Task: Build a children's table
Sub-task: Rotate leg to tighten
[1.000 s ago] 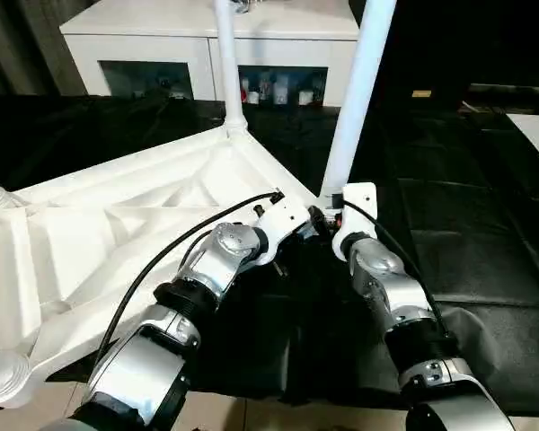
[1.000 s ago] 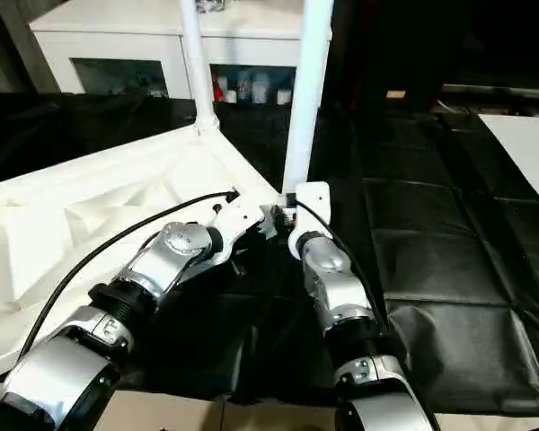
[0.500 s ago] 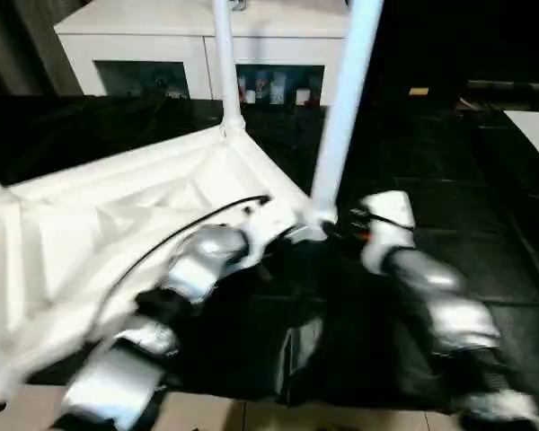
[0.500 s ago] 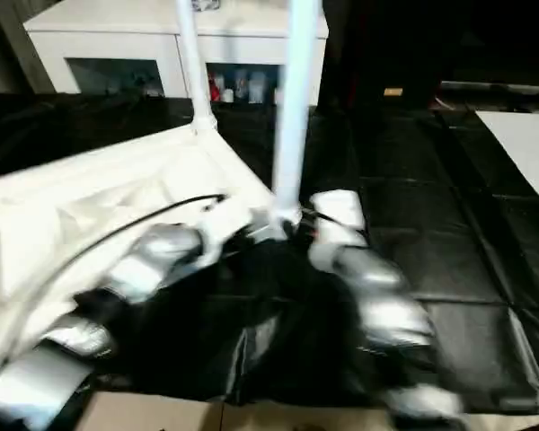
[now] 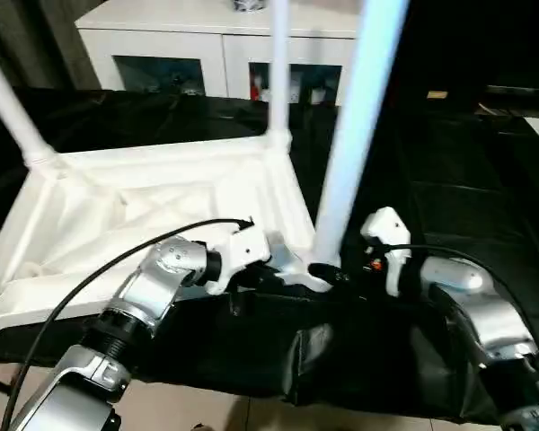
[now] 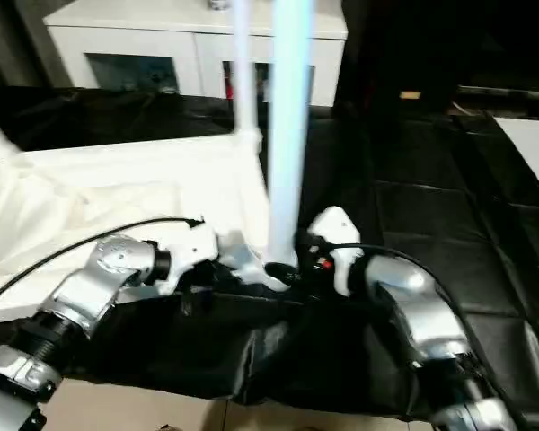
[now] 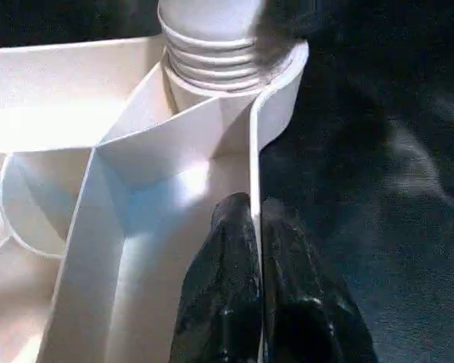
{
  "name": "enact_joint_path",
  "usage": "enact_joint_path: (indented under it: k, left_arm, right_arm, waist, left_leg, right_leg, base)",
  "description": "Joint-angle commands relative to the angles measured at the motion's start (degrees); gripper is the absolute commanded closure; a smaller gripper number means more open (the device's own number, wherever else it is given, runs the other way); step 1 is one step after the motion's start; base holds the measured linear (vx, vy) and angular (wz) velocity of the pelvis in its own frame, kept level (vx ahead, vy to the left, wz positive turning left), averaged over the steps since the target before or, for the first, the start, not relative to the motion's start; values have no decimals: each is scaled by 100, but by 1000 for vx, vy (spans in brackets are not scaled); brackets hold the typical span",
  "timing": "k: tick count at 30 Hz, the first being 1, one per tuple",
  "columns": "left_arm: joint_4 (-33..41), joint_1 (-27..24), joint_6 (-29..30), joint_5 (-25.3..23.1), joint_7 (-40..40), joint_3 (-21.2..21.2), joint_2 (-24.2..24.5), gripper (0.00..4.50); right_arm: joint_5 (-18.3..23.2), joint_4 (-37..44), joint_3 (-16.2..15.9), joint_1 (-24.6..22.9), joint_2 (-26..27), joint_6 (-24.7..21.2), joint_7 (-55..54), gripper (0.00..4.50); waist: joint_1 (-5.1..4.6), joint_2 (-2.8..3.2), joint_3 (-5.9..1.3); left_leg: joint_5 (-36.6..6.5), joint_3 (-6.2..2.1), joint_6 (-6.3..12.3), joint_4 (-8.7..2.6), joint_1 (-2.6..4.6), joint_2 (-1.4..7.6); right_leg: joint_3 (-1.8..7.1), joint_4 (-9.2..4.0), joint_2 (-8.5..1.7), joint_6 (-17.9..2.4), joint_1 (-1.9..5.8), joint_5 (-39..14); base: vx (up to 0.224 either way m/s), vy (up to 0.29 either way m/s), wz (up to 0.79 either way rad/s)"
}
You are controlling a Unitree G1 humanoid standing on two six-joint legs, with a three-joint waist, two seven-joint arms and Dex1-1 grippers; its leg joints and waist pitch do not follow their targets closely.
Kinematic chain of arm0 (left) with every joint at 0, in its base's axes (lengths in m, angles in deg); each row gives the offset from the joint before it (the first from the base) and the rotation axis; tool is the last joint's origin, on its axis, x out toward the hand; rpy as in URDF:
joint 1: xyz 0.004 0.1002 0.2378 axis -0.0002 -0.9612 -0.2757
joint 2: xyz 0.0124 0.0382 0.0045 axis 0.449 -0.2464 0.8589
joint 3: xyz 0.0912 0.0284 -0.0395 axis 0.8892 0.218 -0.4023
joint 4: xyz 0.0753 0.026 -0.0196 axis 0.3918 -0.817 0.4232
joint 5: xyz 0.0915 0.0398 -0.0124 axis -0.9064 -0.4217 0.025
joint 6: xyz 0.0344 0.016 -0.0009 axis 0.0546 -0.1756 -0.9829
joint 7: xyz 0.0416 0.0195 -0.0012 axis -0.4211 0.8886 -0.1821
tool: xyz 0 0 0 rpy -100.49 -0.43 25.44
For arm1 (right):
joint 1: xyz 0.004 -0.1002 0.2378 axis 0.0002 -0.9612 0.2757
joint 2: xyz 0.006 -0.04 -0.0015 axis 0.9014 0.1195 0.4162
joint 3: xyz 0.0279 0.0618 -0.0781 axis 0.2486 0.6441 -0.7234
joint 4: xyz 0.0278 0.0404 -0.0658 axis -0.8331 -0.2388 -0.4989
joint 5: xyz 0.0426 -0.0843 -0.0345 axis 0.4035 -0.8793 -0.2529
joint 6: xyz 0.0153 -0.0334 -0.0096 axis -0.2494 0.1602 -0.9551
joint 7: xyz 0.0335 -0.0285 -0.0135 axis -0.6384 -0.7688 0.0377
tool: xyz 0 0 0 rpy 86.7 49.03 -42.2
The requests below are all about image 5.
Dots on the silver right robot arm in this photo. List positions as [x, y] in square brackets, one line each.
[494, 319]

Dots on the black speaker with yellow label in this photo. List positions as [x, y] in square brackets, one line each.
[438, 94]

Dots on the grey curtain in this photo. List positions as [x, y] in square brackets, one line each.
[36, 45]

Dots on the white plastic table leg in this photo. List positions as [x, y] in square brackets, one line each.
[355, 134]
[9, 108]
[280, 67]

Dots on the white cabinet with glass doors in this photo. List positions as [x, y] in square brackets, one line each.
[161, 36]

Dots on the white plastic table top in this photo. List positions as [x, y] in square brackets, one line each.
[117, 179]

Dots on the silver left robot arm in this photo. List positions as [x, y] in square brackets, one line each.
[152, 287]

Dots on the black mat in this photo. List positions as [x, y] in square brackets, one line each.
[453, 188]

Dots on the brown low console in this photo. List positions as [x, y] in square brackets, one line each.
[521, 92]

